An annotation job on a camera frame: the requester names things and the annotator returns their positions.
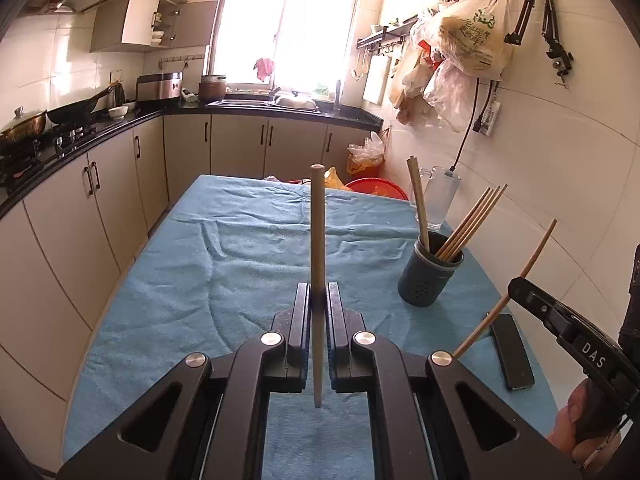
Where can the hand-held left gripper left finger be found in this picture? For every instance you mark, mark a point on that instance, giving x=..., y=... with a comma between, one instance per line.
x=300, y=340

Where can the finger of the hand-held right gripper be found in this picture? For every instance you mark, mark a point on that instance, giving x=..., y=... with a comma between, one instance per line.
x=565, y=330

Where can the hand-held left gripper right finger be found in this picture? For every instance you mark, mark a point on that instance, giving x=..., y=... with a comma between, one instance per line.
x=336, y=340

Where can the grey perforated utensil holder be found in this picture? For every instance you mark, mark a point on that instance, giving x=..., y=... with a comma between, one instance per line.
x=425, y=280

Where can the person's right hand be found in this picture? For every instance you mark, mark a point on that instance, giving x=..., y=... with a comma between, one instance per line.
x=562, y=430

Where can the black smartphone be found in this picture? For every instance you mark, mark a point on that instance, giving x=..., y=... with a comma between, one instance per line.
x=512, y=355

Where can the blue towel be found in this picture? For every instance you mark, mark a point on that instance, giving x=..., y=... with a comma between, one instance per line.
x=225, y=270

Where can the red plastic basin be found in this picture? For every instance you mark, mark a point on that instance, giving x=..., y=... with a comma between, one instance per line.
x=375, y=187

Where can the yellow plastic bag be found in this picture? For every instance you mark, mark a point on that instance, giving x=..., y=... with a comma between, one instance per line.
x=334, y=179

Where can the clear glass mug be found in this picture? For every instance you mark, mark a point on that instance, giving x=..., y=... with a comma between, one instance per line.
x=442, y=200

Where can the clear crumpled plastic bag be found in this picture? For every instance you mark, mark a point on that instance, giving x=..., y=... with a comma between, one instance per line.
x=367, y=152

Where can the white power strip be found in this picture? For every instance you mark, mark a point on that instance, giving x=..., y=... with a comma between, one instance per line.
x=487, y=117

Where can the black kitchen countertop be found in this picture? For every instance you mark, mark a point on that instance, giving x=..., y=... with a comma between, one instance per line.
x=345, y=112

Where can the steel sink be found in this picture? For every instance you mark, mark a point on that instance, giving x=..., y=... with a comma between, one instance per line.
x=240, y=102

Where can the slim metal tap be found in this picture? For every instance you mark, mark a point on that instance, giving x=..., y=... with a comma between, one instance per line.
x=338, y=95

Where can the translucent white plastic bag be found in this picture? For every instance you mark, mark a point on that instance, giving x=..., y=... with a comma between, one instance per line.
x=450, y=95

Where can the beige base cabinets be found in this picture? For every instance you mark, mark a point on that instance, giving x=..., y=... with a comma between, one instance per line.
x=50, y=260

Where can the white cutting board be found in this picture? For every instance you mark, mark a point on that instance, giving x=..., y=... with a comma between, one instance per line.
x=376, y=80

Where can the brown clay pot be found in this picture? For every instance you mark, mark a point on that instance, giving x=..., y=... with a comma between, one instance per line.
x=212, y=90

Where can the red cloth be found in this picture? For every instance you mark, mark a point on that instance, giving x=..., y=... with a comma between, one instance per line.
x=265, y=69

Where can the silver countertop appliance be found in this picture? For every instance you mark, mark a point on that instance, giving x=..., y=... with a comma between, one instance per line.
x=159, y=87

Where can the white bowl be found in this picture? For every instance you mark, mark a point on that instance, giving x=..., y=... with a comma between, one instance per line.
x=118, y=112

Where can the large printed plastic bag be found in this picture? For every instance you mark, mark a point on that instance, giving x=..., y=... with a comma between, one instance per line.
x=472, y=35

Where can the gas stove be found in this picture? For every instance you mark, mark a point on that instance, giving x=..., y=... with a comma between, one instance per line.
x=65, y=137

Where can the kitchen window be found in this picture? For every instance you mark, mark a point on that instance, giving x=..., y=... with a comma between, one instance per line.
x=285, y=25

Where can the black wok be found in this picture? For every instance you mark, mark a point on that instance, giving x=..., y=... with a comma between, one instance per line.
x=75, y=110

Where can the brass wok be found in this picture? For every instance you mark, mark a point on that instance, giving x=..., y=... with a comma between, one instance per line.
x=20, y=127

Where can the wall utensil rack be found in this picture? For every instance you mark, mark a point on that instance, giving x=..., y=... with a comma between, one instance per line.
x=385, y=35

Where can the beige wall cabinets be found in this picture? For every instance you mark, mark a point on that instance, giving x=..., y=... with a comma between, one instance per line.
x=130, y=20

